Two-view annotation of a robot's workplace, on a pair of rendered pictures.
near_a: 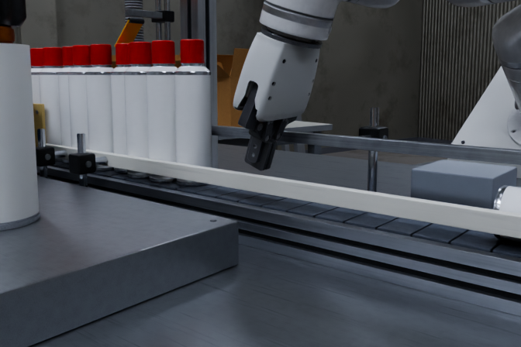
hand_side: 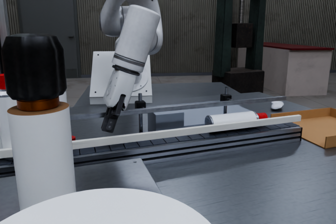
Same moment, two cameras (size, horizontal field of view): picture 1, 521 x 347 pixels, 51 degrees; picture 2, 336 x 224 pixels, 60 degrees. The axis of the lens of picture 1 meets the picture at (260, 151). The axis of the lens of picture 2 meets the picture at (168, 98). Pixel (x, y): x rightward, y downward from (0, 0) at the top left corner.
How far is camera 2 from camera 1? 0.60 m
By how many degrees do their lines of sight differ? 58
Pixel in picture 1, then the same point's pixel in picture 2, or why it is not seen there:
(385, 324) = (216, 169)
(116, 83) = not seen: outside the picture
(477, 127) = (98, 84)
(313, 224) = (157, 148)
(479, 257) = (216, 139)
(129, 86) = (8, 104)
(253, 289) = (169, 180)
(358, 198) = (173, 132)
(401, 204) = (189, 130)
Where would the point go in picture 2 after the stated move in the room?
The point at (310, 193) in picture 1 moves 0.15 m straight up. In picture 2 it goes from (152, 136) to (151, 81)
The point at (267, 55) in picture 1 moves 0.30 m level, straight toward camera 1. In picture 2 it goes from (130, 81) to (249, 96)
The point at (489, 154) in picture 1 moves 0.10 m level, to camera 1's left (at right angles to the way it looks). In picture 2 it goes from (197, 106) to (181, 113)
